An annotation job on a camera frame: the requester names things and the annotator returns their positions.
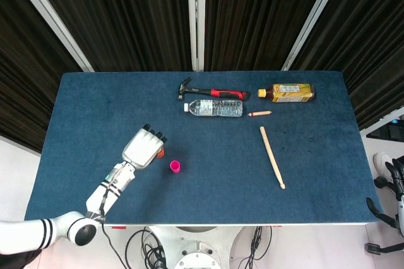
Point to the large orange cup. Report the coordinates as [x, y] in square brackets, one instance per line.
[161, 153]

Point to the yellow label tea bottle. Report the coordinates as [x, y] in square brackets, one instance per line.
[290, 93]

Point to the white frame post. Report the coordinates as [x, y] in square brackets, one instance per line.
[196, 16]
[50, 19]
[315, 19]

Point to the blue table cloth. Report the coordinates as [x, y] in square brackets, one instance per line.
[221, 161]

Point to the clear water bottle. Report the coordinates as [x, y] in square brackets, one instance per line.
[214, 108]

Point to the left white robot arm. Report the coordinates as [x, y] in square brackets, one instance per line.
[25, 234]

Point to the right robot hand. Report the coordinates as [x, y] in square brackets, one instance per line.
[401, 187]

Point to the red floor tape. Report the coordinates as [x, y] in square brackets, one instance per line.
[118, 227]

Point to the black red claw hammer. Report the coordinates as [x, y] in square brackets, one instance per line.
[221, 93]

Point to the black trouser leg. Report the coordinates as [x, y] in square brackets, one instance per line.
[15, 261]

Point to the white shoe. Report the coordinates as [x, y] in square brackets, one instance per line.
[382, 161]

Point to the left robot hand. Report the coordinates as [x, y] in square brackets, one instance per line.
[142, 150]

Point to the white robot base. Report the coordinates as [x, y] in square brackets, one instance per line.
[195, 250]

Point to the pink cup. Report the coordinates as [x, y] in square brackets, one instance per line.
[175, 166]

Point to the long wooden drumstick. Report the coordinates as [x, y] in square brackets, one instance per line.
[271, 157]

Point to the black pleated curtain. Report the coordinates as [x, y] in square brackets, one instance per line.
[372, 45]
[22, 70]
[259, 16]
[126, 16]

